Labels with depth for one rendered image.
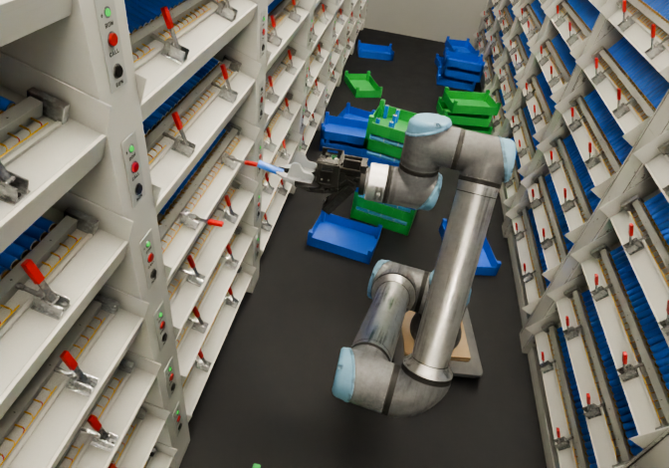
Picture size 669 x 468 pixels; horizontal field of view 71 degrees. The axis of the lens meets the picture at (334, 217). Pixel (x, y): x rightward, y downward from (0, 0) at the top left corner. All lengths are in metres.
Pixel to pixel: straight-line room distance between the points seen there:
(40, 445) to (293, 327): 1.13
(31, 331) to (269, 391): 1.07
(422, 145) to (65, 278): 0.70
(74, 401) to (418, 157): 0.78
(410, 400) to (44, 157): 0.84
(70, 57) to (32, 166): 0.15
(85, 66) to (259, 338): 1.31
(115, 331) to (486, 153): 0.80
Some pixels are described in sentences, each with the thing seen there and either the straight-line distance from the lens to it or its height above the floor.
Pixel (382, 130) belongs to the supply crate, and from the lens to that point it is 2.05.
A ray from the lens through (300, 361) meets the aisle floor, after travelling 1.76.
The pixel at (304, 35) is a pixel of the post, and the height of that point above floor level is 0.81.
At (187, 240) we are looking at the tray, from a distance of 1.13.
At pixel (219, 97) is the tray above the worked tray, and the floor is 0.92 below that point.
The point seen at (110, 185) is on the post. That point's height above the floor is 1.02.
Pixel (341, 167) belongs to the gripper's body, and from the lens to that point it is 1.08.
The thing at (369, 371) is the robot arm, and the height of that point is 0.54.
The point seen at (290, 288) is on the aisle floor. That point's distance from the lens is 1.97.
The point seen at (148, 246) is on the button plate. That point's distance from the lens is 0.92.
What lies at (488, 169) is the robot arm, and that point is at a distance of 1.02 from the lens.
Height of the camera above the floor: 1.47
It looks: 39 degrees down
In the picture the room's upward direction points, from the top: 9 degrees clockwise
